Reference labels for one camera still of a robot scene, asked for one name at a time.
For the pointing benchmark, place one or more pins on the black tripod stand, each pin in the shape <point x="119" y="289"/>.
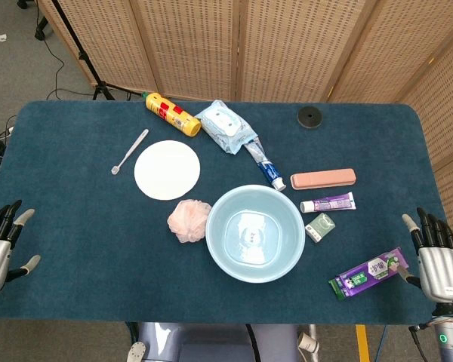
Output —
<point x="84" y="56"/>

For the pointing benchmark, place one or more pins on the pink toothbrush case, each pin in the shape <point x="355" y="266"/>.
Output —
<point x="322" y="179"/>

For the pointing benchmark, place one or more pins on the yellow bottle with red label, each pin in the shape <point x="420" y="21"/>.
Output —
<point x="170" y="111"/>

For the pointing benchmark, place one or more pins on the grey robot torso base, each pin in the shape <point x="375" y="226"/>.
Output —
<point x="211" y="343"/>

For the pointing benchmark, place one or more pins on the light blue wet wipes pack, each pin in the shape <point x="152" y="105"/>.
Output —
<point x="222" y="124"/>

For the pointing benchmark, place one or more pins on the pink bath sponge loofah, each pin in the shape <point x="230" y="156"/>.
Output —
<point x="187" y="222"/>

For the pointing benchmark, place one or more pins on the light blue plastic basin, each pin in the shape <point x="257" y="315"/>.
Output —
<point x="254" y="234"/>

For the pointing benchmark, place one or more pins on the white toothbrush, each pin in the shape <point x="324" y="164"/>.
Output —
<point x="132" y="149"/>

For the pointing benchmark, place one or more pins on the small purple tube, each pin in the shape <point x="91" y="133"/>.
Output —
<point x="330" y="203"/>

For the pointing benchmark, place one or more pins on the purple toothpaste box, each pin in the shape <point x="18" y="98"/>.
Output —
<point x="366" y="273"/>

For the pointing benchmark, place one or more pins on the dark blue table mat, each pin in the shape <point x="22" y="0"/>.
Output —
<point x="79" y="245"/>

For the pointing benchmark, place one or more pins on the green soap box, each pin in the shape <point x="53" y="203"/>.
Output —
<point x="321" y="226"/>

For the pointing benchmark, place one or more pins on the black round disc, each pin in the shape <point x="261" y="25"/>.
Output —
<point x="309" y="117"/>

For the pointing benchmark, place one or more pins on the white round paper plate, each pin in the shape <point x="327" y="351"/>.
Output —
<point x="166" y="169"/>

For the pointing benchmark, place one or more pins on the woven wicker folding screen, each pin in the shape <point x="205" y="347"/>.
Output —
<point x="287" y="45"/>

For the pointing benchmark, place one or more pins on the blue white toothpaste tube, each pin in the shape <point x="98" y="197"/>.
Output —
<point x="266" y="167"/>

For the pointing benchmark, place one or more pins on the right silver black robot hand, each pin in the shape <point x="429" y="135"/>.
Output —
<point x="443" y="271"/>

